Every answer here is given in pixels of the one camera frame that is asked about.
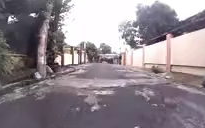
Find low building at road end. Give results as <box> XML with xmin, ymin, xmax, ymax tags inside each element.
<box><xmin>96</xmin><ymin>53</ymin><xmax>121</xmax><ymax>65</ymax></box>

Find distant trees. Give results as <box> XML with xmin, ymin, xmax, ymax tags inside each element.
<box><xmin>78</xmin><ymin>41</ymin><xmax>113</xmax><ymax>63</ymax></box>

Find grey asphalt road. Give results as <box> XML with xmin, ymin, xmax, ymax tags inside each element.
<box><xmin>0</xmin><ymin>62</ymin><xmax>205</xmax><ymax>128</ymax></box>

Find large tree with thick trunk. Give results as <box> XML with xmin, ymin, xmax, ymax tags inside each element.
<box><xmin>9</xmin><ymin>0</ymin><xmax>74</xmax><ymax>79</ymax></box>

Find group of dark trees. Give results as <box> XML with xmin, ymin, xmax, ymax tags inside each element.
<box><xmin>118</xmin><ymin>0</ymin><xmax>180</xmax><ymax>49</ymax></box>

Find grey roadside verge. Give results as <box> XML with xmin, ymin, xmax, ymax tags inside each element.
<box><xmin>123</xmin><ymin>64</ymin><xmax>205</xmax><ymax>91</ymax></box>

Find grey pavement with kerb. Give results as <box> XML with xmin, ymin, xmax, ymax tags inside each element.
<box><xmin>0</xmin><ymin>64</ymin><xmax>79</xmax><ymax>99</ymax></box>

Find building with dark roof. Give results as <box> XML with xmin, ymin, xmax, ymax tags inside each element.
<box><xmin>144</xmin><ymin>5</ymin><xmax>205</xmax><ymax>46</ymax></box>

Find pale wall with brown posts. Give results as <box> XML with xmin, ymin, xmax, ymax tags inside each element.
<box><xmin>54</xmin><ymin>45</ymin><xmax>88</xmax><ymax>67</ymax></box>

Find pale wall with pink posts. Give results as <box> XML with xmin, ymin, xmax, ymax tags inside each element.
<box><xmin>120</xmin><ymin>25</ymin><xmax>205</xmax><ymax>77</ymax></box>

